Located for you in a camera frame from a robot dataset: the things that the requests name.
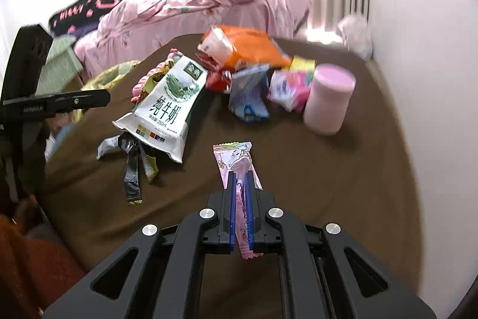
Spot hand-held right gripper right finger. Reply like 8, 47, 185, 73
244, 171, 437, 319

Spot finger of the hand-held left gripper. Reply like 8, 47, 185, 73
3, 89, 111, 118

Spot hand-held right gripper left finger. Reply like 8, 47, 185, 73
43, 171, 240, 319

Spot bin with yellow bag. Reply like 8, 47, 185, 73
76, 59, 140, 123

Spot pink candy wrapper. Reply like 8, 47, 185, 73
213, 141, 264, 260

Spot white green milk carton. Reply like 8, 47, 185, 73
113, 55, 208, 163

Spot pink floral tissue pack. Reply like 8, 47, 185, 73
268, 70, 312, 112

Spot orange snack bag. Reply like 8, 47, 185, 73
197, 25, 292, 71

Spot green checkered cloth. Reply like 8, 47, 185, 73
35, 35, 83, 95

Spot white foil wrapper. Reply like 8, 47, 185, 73
97, 135, 125, 160

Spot black Hello Kitty pillow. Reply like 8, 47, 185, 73
48, 0, 129, 37

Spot pink twisted wrapper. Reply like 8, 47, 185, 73
131, 49, 183, 105

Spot black strip wrapper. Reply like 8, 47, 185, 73
119, 135, 145, 205

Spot olive green wrapper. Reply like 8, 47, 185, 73
139, 145, 159, 184

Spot blue grey packet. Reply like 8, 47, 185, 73
229, 65, 270, 123

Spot red snack wrapper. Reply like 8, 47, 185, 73
202, 54, 233, 94

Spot pink cup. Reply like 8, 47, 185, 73
303, 64, 356, 135

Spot pink floral quilt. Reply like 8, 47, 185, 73
74, 0, 312, 78

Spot yellow packet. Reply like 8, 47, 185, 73
289, 56, 317, 74

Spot person's orange clothing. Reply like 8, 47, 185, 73
0, 214, 86, 319

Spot white plastic bag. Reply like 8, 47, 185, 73
336, 14, 374, 60

